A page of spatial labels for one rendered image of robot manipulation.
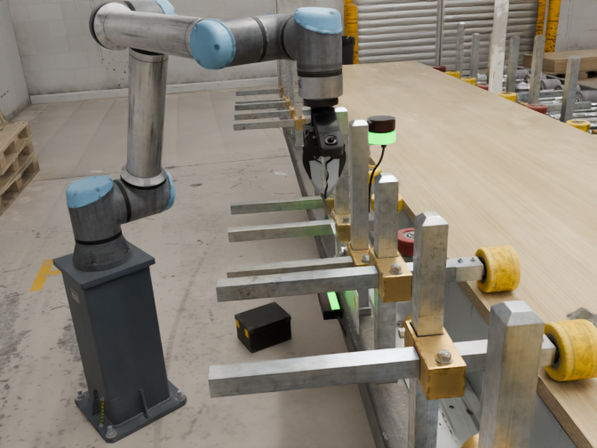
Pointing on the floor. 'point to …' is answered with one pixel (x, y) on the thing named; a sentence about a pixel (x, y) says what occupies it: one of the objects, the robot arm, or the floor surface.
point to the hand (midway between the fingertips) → (325, 194)
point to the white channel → (498, 45)
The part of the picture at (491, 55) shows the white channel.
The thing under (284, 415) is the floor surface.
